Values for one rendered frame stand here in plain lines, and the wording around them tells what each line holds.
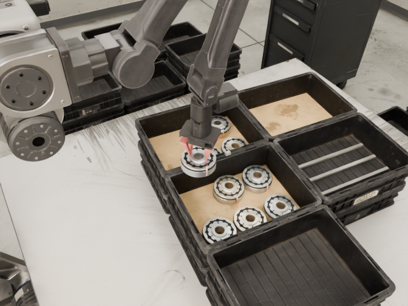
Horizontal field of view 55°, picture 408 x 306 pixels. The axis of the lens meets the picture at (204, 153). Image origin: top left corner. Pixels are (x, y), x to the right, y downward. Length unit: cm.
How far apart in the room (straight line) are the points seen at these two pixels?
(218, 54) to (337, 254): 70
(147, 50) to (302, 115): 103
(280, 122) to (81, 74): 103
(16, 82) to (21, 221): 87
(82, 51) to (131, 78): 10
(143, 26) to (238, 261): 72
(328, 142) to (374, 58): 243
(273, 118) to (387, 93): 200
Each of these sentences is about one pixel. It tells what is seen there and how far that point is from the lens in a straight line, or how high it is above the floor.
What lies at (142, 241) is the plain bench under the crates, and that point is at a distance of 138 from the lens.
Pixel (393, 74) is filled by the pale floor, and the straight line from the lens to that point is 379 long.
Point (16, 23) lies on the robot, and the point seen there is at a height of 152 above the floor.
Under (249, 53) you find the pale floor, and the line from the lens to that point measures 369.
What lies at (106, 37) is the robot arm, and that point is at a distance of 81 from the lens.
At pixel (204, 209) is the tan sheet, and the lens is 129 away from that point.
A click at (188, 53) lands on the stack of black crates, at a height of 49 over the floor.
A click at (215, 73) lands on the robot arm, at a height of 135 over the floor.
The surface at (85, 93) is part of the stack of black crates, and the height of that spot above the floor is 49.
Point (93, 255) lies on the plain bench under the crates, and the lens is 138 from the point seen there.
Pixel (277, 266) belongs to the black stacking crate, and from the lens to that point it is 120.
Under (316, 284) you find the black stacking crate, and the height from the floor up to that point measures 83.
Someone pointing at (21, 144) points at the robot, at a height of 115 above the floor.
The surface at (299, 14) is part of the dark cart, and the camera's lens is 280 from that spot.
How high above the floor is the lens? 186
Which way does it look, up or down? 45 degrees down
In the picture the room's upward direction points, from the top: 2 degrees clockwise
